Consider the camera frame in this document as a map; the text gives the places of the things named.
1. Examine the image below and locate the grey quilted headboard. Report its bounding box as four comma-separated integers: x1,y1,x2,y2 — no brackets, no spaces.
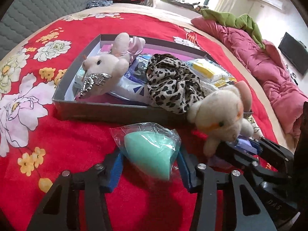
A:
0,0,104,60

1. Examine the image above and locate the yellow and white packet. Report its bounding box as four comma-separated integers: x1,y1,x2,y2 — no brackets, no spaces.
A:
186,58,237,88

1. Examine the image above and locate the red floral blanket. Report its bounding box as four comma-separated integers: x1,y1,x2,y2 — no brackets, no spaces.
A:
0,12,280,231

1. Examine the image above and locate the cream bear plush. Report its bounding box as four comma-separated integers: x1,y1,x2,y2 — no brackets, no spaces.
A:
187,85,258,166

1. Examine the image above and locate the green blanket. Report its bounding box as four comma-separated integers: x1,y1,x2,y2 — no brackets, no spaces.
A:
200,8,265,50

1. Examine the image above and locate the pink book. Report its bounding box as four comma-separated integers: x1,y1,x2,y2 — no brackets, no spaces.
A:
74,44,207,106

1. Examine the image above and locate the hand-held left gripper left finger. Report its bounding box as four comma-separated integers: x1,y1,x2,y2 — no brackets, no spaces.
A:
26,149,124,231

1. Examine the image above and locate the black television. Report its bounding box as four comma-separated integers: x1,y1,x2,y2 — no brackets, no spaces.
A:
278,32,308,76

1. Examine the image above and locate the pink bunny plush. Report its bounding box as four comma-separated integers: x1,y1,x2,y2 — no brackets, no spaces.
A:
78,32,146,99

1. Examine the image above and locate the blue patterned cloth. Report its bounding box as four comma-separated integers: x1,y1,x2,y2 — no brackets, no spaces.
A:
86,0,113,9

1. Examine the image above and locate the pink quilt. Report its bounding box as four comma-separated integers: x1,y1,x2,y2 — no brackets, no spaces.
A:
191,17,308,135

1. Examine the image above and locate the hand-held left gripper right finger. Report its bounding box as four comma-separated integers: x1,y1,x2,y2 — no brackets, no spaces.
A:
177,146,280,231

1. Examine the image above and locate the grey cardboard box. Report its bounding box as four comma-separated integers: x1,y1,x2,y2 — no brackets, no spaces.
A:
52,34,253,126

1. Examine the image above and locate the beige makeup sponge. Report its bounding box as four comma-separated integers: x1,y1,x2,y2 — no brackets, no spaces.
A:
237,81,253,113

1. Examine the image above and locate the leopard print scrunchie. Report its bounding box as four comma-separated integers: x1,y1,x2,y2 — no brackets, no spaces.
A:
146,54,205,115

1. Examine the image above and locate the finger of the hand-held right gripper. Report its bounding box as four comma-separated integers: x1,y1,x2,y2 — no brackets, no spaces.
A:
250,137,294,171
215,141,291,183

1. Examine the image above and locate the green makeup sponge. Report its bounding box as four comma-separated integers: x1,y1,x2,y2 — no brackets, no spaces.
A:
109,122,181,180

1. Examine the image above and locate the white air conditioner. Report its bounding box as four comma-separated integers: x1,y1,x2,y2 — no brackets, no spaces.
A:
257,0,283,10

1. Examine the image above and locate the dark cloth pile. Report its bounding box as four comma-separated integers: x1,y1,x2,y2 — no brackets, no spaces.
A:
161,0,208,11

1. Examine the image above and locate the blue and white packet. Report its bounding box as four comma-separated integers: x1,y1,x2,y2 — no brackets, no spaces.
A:
109,54,154,104

